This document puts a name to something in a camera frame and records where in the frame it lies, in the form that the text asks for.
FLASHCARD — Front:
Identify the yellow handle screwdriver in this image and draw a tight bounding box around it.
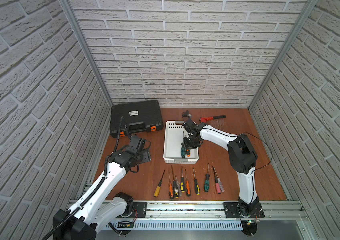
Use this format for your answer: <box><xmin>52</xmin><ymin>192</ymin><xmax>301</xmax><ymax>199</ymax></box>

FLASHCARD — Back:
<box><xmin>153</xmin><ymin>170</ymin><xmax>165</xmax><ymax>198</ymax></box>

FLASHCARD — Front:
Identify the green handle screwdriver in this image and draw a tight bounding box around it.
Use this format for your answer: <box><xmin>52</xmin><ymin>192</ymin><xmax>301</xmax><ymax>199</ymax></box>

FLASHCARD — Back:
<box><xmin>204</xmin><ymin>164</ymin><xmax>210</xmax><ymax>193</ymax></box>

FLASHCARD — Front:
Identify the green black screwdriver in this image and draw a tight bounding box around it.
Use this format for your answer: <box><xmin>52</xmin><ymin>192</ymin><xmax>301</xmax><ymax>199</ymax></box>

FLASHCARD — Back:
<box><xmin>181</xmin><ymin>137</ymin><xmax>187</xmax><ymax>159</ymax></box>

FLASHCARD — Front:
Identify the pink handle screwdriver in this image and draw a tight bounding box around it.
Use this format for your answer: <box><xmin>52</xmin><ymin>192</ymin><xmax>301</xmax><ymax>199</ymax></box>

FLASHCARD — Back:
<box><xmin>213</xmin><ymin>167</ymin><xmax>222</xmax><ymax>194</ymax></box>

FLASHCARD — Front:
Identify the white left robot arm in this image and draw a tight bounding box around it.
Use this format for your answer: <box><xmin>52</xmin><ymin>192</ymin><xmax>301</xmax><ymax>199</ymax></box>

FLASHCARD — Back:
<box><xmin>44</xmin><ymin>136</ymin><xmax>151</xmax><ymax>240</ymax></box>

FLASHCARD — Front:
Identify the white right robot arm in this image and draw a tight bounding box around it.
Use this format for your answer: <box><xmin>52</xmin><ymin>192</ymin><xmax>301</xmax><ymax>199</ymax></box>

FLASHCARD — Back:
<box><xmin>182</xmin><ymin>111</ymin><xmax>265</xmax><ymax>218</ymax></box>

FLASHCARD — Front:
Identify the white plastic bin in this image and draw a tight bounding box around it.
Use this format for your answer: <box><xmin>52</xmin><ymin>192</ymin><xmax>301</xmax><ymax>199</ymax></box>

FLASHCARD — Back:
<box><xmin>163</xmin><ymin>121</ymin><xmax>199</xmax><ymax>164</ymax></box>

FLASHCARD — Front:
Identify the small silver screwdriver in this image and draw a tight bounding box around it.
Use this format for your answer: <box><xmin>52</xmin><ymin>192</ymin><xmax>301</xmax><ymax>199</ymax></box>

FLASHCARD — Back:
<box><xmin>176</xmin><ymin>176</ymin><xmax>182</xmax><ymax>197</ymax></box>

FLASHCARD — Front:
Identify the red pipe wrench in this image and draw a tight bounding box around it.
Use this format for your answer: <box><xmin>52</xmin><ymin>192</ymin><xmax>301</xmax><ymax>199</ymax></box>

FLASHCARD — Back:
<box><xmin>199</xmin><ymin>115</ymin><xmax>226</xmax><ymax>125</ymax></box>

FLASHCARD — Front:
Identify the small black tool part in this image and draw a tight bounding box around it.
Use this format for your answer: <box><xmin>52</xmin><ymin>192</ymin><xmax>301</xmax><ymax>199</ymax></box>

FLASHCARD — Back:
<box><xmin>182</xmin><ymin>110</ymin><xmax>192</xmax><ymax>118</ymax></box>

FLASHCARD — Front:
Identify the black plastic tool case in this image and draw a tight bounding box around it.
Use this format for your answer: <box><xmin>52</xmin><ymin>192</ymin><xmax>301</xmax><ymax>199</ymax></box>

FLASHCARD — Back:
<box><xmin>110</xmin><ymin>100</ymin><xmax>164</xmax><ymax>138</ymax></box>

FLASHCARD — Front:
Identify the orange handle screwdriver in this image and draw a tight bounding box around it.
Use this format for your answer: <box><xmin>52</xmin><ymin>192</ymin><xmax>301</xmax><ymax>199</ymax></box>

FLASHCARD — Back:
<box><xmin>185</xmin><ymin>173</ymin><xmax>191</xmax><ymax>197</ymax></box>

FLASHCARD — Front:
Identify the aluminium mounting rail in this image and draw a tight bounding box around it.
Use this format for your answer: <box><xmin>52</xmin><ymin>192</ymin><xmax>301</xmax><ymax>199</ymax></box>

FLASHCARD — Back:
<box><xmin>64</xmin><ymin>199</ymin><xmax>309</xmax><ymax>222</ymax></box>

